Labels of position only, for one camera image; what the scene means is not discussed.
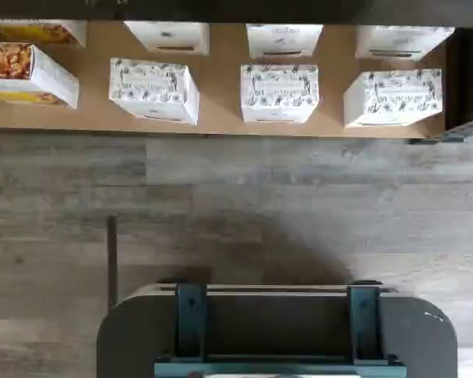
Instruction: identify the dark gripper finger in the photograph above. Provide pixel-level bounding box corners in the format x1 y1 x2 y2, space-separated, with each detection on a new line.
348 282 382 362
175 282 208 362

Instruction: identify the white patterned pantry box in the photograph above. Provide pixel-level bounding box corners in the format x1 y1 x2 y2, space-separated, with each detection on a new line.
108 57 200 127
240 63 321 124
355 24 456 61
342 69 445 129
122 20 211 55
245 23 325 59

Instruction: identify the purely elizabeth box yellow label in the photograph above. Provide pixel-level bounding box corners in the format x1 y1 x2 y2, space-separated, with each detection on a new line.
0 40 80 110
0 19 88 49

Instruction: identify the black cable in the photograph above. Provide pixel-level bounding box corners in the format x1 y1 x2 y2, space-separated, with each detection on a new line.
107 215 118 310

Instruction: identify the black metal shelf frame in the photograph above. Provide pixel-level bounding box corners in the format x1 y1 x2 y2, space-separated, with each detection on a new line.
0 0 473 145

